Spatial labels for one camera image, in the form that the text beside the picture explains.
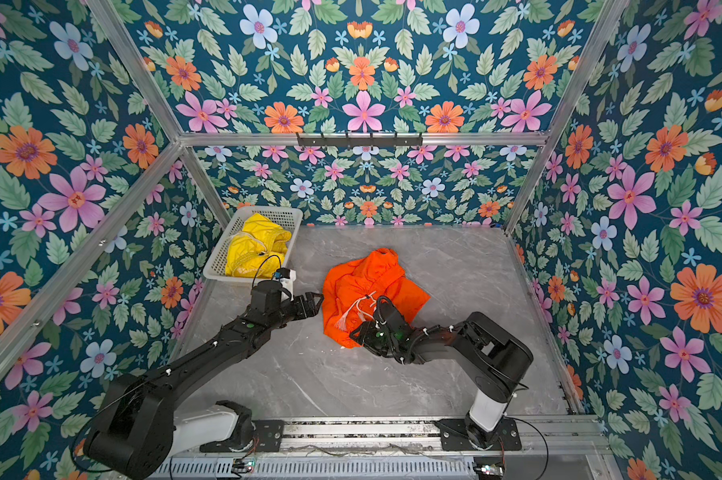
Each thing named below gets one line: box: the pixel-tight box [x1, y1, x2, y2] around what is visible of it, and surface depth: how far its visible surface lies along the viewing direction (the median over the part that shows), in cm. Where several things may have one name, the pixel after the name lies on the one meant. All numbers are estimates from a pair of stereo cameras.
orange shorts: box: [323, 248, 431, 348], surface depth 98 cm
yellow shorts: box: [225, 213, 292, 279], surface depth 103 cm
